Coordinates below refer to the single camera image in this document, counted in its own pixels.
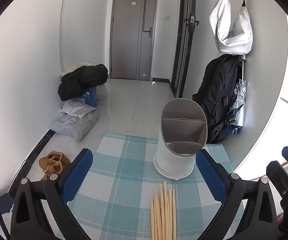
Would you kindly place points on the white hanging bag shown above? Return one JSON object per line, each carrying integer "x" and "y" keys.
{"x": 236, "y": 37}

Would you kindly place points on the black framed glass door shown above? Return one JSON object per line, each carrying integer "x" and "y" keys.
{"x": 184, "y": 55}

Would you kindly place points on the small white plastic package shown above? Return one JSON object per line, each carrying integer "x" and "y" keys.
{"x": 76, "y": 107}

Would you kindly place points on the white utensil holder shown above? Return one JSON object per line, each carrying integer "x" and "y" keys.
{"x": 174, "y": 162}

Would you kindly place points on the cream cloth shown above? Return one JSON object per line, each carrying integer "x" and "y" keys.
{"x": 71, "y": 68}

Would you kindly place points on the teal checked tablecloth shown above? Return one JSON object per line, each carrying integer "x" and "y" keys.
{"x": 124, "y": 180}

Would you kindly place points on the large grey plastic package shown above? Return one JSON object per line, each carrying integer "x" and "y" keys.
{"x": 71, "y": 127}

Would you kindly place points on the blue cardboard box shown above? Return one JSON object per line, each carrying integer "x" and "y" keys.
{"x": 90, "y": 97}

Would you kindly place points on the beige cloth beside box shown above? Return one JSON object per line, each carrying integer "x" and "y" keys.
{"x": 102, "y": 92}

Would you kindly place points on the bundle of wooden chopsticks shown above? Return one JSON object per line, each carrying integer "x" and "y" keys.
{"x": 162, "y": 212}

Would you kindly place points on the grey entrance door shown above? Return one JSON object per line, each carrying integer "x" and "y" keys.
{"x": 126, "y": 42}

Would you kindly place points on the black jacket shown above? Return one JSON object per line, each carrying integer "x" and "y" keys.
{"x": 84, "y": 80}

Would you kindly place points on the black backpack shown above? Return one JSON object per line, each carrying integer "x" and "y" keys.
{"x": 219, "y": 97}

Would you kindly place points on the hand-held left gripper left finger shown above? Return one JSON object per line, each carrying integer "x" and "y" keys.
{"x": 77, "y": 177}

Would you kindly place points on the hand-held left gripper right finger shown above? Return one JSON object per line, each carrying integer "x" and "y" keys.
{"x": 212, "y": 177}

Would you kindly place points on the silver folded umbrella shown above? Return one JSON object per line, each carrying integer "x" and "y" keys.
{"x": 239, "y": 105}

